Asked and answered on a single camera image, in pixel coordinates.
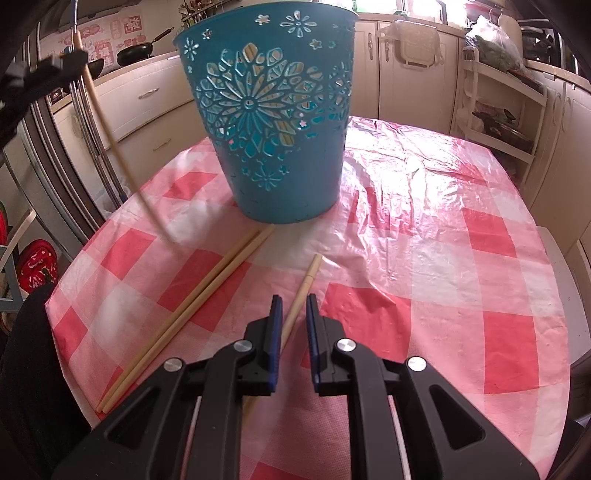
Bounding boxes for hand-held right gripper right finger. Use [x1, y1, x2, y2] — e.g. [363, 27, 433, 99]
[305, 293, 541, 480]

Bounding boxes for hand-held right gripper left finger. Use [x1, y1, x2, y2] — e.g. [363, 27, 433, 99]
[53, 294, 283, 480]

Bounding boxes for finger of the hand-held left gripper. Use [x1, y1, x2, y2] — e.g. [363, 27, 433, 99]
[0, 47, 89, 148]

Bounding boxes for wooden chopstick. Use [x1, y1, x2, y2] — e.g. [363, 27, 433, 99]
[74, 30, 178, 243]
[242, 253, 323, 418]
[95, 227, 263, 412]
[102, 225, 275, 414]

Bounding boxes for teal perforated plastic basket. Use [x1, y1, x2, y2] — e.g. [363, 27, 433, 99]
[173, 1, 360, 225]

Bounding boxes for cream kitchen cabinets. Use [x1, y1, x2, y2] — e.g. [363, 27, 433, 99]
[46, 18, 591, 259]

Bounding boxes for pink white checked tablecloth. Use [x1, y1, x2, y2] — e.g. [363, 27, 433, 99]
[44, 115, 575, 480]

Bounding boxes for utensil rack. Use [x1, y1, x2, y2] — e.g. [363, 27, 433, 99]
[178, 0, 218, 28]

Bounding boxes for white shelf rack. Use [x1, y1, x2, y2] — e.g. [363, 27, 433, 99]
[0, 210, 35, 333]

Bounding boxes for red floral bag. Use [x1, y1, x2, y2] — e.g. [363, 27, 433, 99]
[16, 237, 61, 294]

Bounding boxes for person's leg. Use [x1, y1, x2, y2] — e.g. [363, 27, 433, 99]
[0, 281, 100, 480]

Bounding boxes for dark pan with lid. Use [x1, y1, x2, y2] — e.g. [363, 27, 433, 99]
[471, 108, 534, 153]

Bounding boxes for white kitchen cart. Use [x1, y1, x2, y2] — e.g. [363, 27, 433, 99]
[455, 46, 550, 185]

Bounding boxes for plastic bag of greens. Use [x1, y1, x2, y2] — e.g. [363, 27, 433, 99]
[464, 15, 525, 72]

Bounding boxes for black toaster oven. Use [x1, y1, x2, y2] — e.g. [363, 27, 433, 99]
[517, 18, 561, 63]

